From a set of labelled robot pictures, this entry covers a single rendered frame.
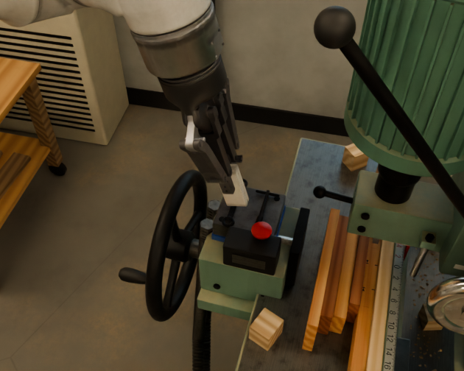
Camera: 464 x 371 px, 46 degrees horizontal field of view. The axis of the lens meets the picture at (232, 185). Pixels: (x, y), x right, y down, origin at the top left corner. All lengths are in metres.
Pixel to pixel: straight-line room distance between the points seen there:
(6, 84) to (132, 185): 0.63
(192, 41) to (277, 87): 1.78
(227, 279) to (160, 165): 1.47
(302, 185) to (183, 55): 0.51
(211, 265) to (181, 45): 0.40
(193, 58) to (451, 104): 0.26
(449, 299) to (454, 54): 0.34
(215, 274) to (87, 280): 1.18
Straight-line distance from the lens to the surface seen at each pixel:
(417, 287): 1.06
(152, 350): 1.85
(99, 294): 1.97
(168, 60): 0.57
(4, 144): 2.29
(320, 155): 1.08
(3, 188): 2.10
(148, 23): 0.56
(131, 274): 0.96
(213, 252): 0.85
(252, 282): 0.86
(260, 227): 0.80
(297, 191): 1.01
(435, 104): 0.59
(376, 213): 0.80
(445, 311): 0.80
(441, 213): 0.81
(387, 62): 0.59
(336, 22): 0.47
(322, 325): 0.84
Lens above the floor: 1.67
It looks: 49 degrees down
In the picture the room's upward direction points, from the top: straight up
